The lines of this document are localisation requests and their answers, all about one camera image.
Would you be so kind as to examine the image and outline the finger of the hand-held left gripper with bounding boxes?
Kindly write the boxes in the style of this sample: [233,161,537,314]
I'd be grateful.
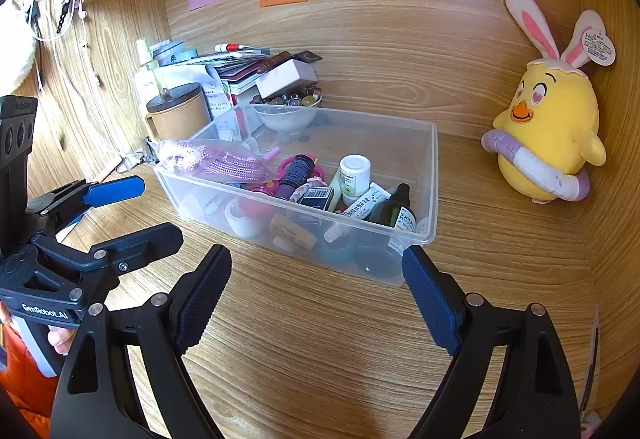
[26,174,147,233]
[31,221,184,293]

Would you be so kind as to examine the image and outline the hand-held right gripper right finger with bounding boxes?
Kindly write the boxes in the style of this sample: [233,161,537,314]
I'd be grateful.
[401,244,584,439]

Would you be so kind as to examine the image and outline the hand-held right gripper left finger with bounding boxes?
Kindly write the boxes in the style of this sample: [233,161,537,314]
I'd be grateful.
[50,244,233,439]

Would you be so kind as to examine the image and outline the purple rope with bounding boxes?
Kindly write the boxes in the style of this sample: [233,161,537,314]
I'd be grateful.
[157,139,269,186]

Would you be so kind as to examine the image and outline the white tube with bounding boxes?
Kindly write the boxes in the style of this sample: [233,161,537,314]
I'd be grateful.
[341,186,394,221]

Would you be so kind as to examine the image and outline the purple bottle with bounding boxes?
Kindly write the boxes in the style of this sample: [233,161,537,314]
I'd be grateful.
[275,154,321,203]

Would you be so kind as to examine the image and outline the pink scissors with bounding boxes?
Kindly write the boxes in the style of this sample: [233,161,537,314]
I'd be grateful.
[250,154,323,196]

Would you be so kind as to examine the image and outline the clear plastic storage box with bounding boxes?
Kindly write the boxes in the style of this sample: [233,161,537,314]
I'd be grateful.
[152,101,440,289]

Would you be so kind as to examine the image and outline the person's left hand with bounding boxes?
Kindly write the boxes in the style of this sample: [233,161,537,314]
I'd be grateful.
[46,325,77,357]

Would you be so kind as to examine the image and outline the pink pen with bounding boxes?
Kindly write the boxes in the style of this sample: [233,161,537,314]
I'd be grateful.
[96,157,124,186]

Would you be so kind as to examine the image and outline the person's orange clothing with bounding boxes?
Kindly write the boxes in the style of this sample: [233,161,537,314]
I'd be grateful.
[0,306,62,422]

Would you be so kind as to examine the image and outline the white tape roll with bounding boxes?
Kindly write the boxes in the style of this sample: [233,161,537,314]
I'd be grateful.
[224,198,262,241]

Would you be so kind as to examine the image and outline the dark green dropper bottle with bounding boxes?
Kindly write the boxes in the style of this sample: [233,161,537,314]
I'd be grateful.
[369,182,419,233]

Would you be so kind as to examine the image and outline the brown ceramic mug with lid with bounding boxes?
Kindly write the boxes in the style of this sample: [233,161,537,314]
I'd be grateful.
[144,82,212,143]

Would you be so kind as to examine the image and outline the beige packet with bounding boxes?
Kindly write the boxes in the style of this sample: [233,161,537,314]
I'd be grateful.
[269,213,317,251]

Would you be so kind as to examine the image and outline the green spray bottle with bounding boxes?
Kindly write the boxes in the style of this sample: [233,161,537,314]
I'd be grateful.
[134,37,167,87]

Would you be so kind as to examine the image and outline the white pill bottle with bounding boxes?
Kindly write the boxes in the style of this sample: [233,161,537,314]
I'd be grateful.
[338,154,372,200]

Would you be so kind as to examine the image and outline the grey tape roll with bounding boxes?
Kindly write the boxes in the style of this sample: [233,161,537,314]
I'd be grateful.
[152,40,199,68]

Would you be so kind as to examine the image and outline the small black box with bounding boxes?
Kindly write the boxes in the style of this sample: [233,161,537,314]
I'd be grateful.
[299,186,335,212]

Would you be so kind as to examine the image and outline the stack of papers and booklets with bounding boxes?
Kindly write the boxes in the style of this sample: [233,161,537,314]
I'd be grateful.
[172,48,321,142]

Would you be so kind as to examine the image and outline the white hanging cloth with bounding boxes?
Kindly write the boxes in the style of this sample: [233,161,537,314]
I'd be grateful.
[0,0,43,92]

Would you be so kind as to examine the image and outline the white bowl of small items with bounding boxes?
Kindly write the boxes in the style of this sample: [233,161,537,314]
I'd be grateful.
[252,100,322,133]

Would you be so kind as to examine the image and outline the small white box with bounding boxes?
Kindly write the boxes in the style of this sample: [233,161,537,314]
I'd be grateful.
[254,58,319,100]

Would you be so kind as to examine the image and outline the yellow chick plush toy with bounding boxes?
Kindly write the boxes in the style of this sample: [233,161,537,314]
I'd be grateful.
[481,0,619,206]

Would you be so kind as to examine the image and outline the wire-frame eyeglasses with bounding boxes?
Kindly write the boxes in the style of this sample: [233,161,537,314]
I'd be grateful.
[119,138,157,170]

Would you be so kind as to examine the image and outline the braided pink bracelet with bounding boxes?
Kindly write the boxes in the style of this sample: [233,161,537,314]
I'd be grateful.
[294,173,328,200]

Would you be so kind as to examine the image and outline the white charging cable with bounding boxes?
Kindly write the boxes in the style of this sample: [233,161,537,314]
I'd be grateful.
[30,0,102,87]

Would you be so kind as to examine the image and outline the black hanging chain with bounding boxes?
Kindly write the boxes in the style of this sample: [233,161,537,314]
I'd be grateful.
[49,0,77,38]

